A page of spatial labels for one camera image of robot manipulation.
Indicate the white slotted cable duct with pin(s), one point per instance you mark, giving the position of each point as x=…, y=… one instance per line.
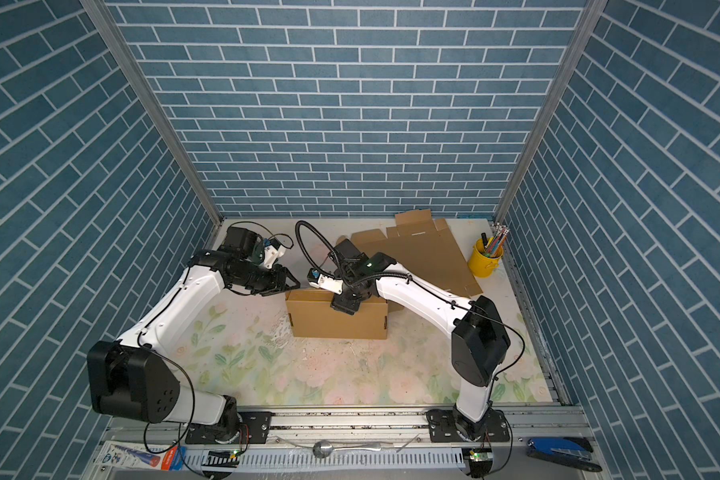
x=292, y=460

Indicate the yellow pen cup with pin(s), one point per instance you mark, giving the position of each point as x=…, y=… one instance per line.
x=479, y=264

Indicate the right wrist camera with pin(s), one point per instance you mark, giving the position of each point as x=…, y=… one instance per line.
x=316, y=279

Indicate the blue black pliers tool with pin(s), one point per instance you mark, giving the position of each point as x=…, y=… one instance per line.
x=573, y=452

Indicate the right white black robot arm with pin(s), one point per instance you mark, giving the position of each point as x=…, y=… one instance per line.
x=478, y=337

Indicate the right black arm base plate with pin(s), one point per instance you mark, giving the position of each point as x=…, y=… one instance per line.
x=450, y=426

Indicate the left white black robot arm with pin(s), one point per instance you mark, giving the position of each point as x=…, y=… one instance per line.
x=137, y=376

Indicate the white blue product package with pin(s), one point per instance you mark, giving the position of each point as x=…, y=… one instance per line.
x=131, y=456

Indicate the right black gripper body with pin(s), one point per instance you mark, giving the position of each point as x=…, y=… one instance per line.
x=348, y=298

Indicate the pens in cup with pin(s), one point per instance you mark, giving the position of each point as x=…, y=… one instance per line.
x=492, y=245

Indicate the cardboard box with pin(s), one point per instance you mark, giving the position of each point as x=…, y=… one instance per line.
x=311, y=316
x=426, y=247

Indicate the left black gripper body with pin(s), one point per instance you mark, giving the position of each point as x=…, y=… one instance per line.
x=260, y=279

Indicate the metal spoon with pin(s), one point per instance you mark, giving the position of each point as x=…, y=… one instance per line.
x=323, y=449

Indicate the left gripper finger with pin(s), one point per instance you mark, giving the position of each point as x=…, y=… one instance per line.
x=288, y=277
x=277, y=289

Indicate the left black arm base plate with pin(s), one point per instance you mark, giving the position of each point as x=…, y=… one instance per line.
x=248, y=428

